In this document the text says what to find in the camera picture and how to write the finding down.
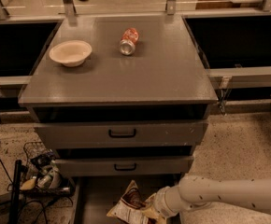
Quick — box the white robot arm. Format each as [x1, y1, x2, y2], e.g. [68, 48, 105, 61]
[143, 175, 271, 218]

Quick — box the grey drawer cabinet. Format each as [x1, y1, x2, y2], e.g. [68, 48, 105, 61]
[18, 14, 219, 224]

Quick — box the grey top drawer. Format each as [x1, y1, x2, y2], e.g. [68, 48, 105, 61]
[35, 120, 208, 149]

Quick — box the red soda can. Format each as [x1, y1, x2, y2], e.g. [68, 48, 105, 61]
[119, 28, 139, 56]

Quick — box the grey drawer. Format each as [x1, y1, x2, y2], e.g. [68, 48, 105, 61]
[56, 156, 193, 177]
[70, 175, 180, 224]
[35, 120, 208, 149]

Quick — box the grey middle drawer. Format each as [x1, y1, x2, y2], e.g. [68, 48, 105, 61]
[56, 156, 193, 177]

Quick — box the white paper bowl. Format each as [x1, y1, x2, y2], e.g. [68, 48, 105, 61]
[49, 40, 93, 67]

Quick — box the black wire basket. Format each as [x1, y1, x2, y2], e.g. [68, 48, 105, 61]
[20, 142, 73, 196]

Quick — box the black stand post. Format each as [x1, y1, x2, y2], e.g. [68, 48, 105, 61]
[8, 160, 21, 224]

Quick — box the brown chip bag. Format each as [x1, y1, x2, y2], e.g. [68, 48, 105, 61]
[107, 180, 167, 224]

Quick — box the grey bottom drawer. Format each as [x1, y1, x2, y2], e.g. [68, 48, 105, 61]
[70, 175, 180, 224]

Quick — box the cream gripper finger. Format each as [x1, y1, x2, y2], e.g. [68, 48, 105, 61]
[141, 193, 157, 217]

